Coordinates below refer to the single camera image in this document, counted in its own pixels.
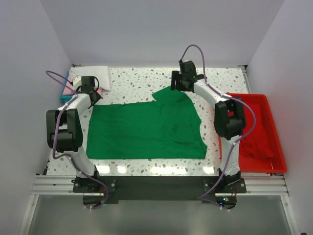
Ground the folded pink t shirt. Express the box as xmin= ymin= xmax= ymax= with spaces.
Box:
xmin=63 ymin=75 xmax=102 ymax=95

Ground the folded teal t shirt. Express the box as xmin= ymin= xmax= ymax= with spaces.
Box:
xmin=60 ymin=72 xmax=73 ymax=103

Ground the green t shirt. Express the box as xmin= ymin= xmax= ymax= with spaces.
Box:
xmin=86 ymin=87 xmax=207 ymax=160

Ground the red t shirt in bin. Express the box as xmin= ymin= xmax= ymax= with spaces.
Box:
xmin=240 ymin=101 xmax=274 ymax=160

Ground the folded white t shirt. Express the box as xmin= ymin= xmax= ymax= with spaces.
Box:
xmin=69 ymin=66 xmax=111 ymax=91

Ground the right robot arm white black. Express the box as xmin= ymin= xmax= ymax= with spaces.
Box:
xmin=171 ymin=60 xmax=246 ymax=184

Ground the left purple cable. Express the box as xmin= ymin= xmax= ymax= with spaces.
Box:
xmin=45 ymin=70 xmax=110 ymax=209

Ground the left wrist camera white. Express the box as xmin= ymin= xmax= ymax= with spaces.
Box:
xmin=71 ymin=75 xmax=82 ymax=88

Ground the red plastic bin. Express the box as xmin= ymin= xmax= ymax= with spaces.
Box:
xmin=230 ymin=93 xmax=287 ymax=174

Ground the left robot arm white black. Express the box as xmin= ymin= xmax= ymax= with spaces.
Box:
xmin=46 ymin=76 xmax=101 ymax=181

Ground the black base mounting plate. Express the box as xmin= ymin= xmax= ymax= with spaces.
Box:
xmin=72 ymin=175 xmax=247 ymax=205

